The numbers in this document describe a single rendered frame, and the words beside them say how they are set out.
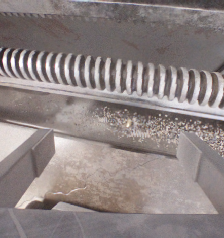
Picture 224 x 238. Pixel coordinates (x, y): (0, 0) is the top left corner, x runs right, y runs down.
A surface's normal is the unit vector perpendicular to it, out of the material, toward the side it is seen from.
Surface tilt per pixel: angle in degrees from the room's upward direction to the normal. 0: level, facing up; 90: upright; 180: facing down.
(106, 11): 90
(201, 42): 90
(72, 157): 0
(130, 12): 90
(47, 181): 0
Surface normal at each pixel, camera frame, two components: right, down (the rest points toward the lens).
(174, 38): -0.18, 0.98
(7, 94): -0.12, -0.11
